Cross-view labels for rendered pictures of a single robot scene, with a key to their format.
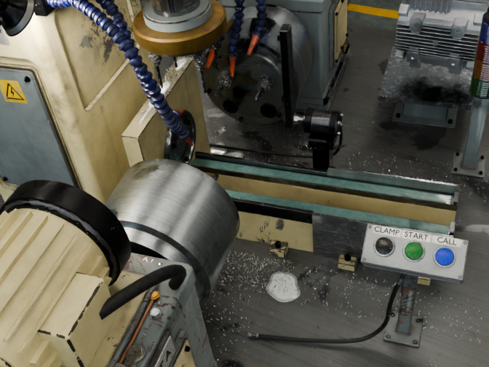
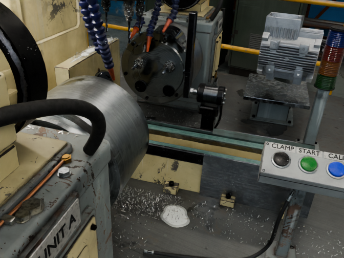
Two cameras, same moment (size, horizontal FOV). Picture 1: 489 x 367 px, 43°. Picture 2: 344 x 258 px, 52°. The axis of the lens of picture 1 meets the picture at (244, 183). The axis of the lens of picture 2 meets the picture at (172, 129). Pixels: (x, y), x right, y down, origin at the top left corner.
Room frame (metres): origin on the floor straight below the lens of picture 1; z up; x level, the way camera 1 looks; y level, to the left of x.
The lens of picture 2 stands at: (0.16, 0.08, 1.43)
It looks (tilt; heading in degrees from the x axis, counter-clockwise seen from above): 29 degrees down; 350
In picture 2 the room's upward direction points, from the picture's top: 3 degrees clockwise
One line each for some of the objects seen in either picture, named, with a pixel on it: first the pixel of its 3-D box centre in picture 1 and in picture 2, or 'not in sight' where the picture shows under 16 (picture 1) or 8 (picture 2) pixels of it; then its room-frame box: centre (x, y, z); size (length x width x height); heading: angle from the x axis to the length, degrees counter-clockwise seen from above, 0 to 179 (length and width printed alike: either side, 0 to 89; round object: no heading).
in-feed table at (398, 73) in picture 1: (428, 89); (274, 101); (1.39, -0.54, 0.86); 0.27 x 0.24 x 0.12; 156
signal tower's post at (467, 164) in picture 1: (482, 98); (322, 92); (1.13, -0.57, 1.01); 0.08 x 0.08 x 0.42; 66
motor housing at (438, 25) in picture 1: (444, 25); (289, 52); (1.37, -0.55, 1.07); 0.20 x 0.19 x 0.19; 58
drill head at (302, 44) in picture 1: (262, 58); (166, 59); (1.38, -0.09, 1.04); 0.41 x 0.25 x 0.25; 156
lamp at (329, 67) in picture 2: (488, 65); (329, 66); (1.13, -0.57, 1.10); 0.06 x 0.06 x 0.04
